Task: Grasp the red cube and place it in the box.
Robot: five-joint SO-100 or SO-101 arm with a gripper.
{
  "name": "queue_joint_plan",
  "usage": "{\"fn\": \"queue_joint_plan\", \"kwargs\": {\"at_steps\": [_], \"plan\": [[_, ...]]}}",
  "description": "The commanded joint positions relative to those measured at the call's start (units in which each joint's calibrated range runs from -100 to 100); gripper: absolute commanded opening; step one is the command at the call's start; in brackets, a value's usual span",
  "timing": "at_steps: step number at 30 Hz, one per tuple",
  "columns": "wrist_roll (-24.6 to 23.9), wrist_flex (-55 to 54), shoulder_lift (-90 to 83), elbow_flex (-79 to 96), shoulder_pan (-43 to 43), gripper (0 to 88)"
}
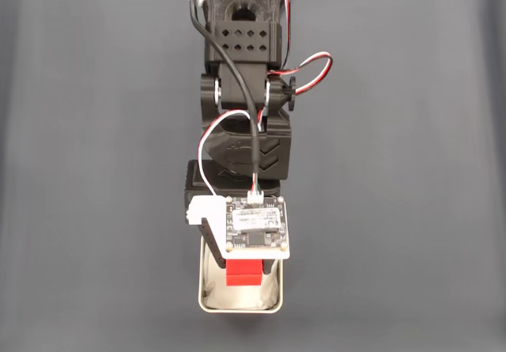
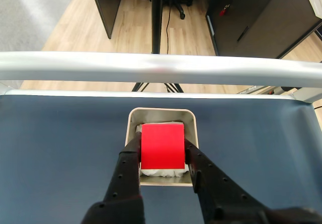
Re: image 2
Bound thin black floor cable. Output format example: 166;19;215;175
165;0;177;55

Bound white crumpled tissue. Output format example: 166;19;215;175
135;119;191;179

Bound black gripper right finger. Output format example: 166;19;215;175
184;137;272;224

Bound beige square box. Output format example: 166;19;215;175
124;107;199;187

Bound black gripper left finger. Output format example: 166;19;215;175
79;131;146;224

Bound red key tag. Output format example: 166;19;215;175
218;4;231;17

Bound black office chair base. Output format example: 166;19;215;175
163;0;194;20

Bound black tripod stand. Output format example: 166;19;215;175
131;0;185;94

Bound dark grey table mat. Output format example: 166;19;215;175
0;94;322;224

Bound red cube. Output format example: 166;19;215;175
140;123;186;170

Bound dark cabinet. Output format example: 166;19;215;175
205;0;322;60

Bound silver metal cart frame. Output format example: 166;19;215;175
0;50;322;105

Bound dark desk side panel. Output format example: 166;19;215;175
88;0;126;40

